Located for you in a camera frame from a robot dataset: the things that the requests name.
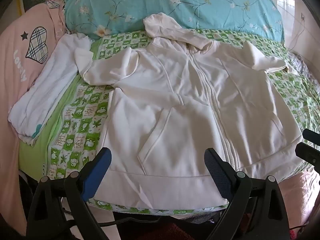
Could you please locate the folded white cloth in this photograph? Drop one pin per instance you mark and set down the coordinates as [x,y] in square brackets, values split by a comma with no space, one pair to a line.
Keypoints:
[50,85]

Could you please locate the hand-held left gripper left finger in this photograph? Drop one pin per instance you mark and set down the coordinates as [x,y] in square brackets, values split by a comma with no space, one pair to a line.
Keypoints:
[99,163]

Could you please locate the pink heart print blanket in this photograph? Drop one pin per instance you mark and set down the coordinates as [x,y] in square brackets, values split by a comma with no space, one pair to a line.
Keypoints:
[15,80]

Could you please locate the grey patterned cloth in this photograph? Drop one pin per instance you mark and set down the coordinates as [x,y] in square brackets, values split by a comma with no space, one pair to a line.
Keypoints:
[301,66]

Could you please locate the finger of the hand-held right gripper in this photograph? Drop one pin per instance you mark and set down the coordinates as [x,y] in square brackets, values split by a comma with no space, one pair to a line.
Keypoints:
[312,136]
[308,155]

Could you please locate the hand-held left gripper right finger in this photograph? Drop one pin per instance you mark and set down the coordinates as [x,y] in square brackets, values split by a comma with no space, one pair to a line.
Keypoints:
[217,170]

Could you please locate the green checked bed sheet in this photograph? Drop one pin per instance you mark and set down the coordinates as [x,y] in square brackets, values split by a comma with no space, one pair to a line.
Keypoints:
[82,120]

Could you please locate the white zip hoodie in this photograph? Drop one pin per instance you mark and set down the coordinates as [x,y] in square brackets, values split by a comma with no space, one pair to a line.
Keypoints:
[175,92]

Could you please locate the blue floral quilt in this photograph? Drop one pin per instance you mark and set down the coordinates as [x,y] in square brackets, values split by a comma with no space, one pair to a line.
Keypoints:
[155,5]

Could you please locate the dark red mat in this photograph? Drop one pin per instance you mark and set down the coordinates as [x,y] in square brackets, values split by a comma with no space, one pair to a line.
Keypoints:
[167,231]

